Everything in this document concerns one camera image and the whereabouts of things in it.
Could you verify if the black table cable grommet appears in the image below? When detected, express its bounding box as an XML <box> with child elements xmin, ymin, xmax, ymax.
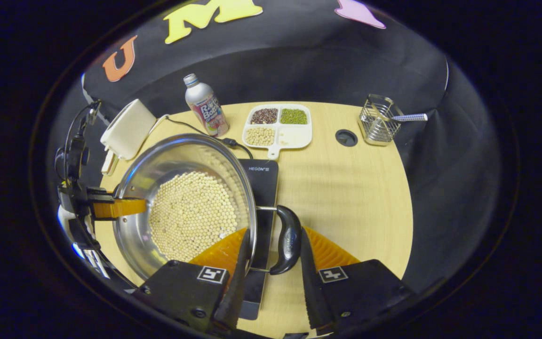
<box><xmin>335</xmin><ymin>129</ymin><xmax>359</xmax><ymax>147</ymax></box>

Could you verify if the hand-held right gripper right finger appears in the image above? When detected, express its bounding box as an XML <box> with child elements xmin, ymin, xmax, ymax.
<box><xmin>299</xmin><ymin>226</ymin><xmax>414</xmax><ymax>330</ymax></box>

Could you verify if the black induction cooktop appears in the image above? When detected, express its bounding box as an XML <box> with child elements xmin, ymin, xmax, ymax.
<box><xmin>226</xmin><ymin>159</ymin><xmax>279</xmax><ymax>321</ymax></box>

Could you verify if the black power cable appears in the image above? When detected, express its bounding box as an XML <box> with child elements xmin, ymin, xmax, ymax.
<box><xmin>165</xmin><ymin>115</ymin><xmax>254</xmax><ymax>160</ymax></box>

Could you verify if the stainless steel pot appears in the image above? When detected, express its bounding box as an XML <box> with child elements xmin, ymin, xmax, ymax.
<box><xmin>112</xmin><ymin>133</ymin><xmax>303</xmax><ymax>281</ymax></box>

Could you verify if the wire utensil holder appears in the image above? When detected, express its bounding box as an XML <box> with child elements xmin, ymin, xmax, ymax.
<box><xmin>359</xmin><ymin>94</ymin><xmax>404</xmax><ymax>146</ymax></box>

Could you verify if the white divided dish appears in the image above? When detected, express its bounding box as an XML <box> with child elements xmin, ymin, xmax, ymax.
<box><xmin>242</xmin><ymin>104</ymin><xmax>312</xmax><ymax>161</ymax></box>

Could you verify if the small soybean portion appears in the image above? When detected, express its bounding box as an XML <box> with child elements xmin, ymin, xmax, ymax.
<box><xmin>245</xmin><ymin>127</ymin><xmax>276</xmax><ymax>146</ymax></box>

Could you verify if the pile of soybeans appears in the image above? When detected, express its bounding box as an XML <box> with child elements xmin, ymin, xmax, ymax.
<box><xmin>149</xmin><ymin>171</ymin><xmax>239</xmax><ymax>263</ymax></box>

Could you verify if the black backdrop cloth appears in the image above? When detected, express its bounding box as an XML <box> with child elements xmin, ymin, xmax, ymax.
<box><xmin>45</xmin><ymin>0</ymin><xmax>502</xmax><ymax>292</ymax></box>

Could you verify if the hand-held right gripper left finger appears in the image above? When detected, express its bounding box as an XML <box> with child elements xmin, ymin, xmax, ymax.
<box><xmin>132</xmin><ymin>227</ymin><xmax>253</xmax><ymax>334</ymax></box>

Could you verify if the white toaster cable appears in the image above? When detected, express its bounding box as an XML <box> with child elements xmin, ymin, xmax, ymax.
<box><xmin>150</xmin><ymin>114</ymin><xmax>170</xmax><ymax>135</ymax></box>

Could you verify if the green mung bean portion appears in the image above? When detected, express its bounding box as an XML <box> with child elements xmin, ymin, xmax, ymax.
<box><xmin>279</xmin><ymin>109</ymin><xmax>308</xmax><ymax>125</ymax></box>

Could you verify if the dark red bean portion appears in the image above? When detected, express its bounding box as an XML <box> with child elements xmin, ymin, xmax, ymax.
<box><xmin>251</xmin><ymin>108</ymin><xmax>279</xmax><ymax>125</ymax></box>

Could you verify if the aluminium drink bottle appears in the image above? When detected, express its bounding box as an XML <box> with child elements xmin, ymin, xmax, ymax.
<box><xmin>183</xmin><ymin>73</ymin><xmax>230</xmax><ymax>137</ymax></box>

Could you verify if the white toaster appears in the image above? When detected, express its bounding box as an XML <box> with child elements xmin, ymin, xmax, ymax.
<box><xmin>100</xmin><ymin>99</ymin><xmax>157</xmax><ymax>161</ymax></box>

